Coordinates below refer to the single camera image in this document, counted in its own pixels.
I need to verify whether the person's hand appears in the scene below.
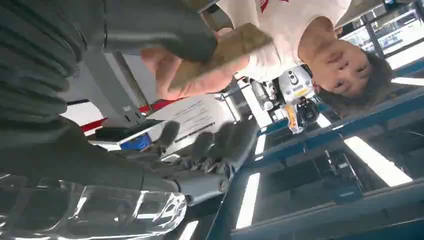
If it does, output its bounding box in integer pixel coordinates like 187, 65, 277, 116
140, 28, 253, 101

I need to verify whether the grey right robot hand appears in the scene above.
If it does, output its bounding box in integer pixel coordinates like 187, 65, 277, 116
0, 0, 260, 207

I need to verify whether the red bar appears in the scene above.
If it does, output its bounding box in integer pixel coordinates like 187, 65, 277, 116
80, 98, 181, 134

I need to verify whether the white box with blue label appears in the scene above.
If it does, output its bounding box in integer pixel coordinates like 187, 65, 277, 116
88, 119, 166, 153

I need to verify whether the clear plastic cover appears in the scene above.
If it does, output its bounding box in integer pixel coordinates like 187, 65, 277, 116
0, 172, 188, 240

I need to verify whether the white printed paper sheet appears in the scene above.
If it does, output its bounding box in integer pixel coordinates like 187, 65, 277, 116
146, 94, 237, 157

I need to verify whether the ribbed grey right arm sleeve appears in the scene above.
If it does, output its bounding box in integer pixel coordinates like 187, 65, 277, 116
0, 0, 88, 126

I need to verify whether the narrow bright ceiling light strip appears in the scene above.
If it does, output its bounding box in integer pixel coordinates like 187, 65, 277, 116
235, 172, 262, 230

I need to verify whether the person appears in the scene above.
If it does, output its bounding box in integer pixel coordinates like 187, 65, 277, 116
215, 0, 396, 108

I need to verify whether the wide bright ceiling light panel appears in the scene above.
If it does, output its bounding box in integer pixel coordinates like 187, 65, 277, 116
343, 135, 414, 188

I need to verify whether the blue steel beam frame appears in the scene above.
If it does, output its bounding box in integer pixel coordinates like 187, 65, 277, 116
205, 86, 424, 240

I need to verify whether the dark window frame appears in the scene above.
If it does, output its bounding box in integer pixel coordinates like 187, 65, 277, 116
337, 0, 424, 69

